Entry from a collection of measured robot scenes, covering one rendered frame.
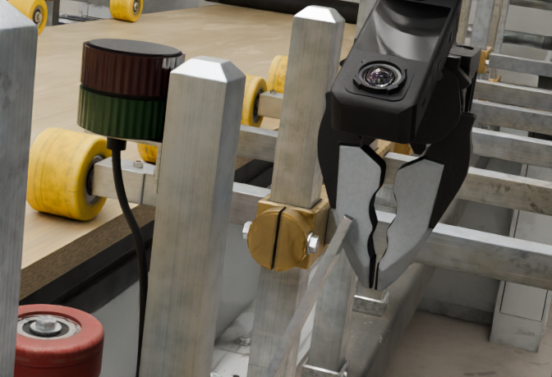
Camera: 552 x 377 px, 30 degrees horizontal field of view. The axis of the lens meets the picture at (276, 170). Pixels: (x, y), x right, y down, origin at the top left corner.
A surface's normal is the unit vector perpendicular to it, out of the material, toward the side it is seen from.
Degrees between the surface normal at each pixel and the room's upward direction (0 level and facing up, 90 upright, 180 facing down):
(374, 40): 30
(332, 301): 90
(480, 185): 90
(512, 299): 90
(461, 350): 0
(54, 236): 0
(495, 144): 90
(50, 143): 39
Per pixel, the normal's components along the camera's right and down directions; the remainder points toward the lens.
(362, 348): 0.13, -0.96
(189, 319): -0.29, 0.19
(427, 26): -0.04, -0.73
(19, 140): 0.95, 0.18
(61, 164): -0.19, -0.29
